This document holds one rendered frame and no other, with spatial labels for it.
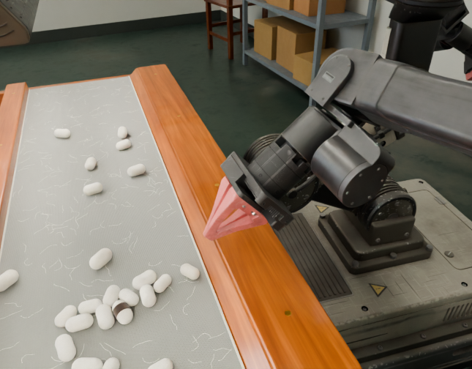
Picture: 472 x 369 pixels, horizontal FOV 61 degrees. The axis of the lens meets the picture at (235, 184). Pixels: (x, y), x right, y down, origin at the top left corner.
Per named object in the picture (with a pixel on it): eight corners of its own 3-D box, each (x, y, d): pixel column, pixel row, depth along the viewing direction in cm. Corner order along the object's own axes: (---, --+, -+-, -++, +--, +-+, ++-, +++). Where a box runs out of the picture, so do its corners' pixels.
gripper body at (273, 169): (252, 205, 43) (302, 157, 42) (222, 159, 51) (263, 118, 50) (285, 230, 47) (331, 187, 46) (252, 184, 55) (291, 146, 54)
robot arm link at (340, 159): (372, 83, 49) (336, 49, 43) (446, 131, 42) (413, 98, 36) (310, 158, 53) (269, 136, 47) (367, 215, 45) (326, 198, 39)
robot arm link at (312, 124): (328, 117, 51) (309, 91, 47) (363, 146, 47) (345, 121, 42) (288, 155, 52) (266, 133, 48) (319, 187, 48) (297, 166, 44)
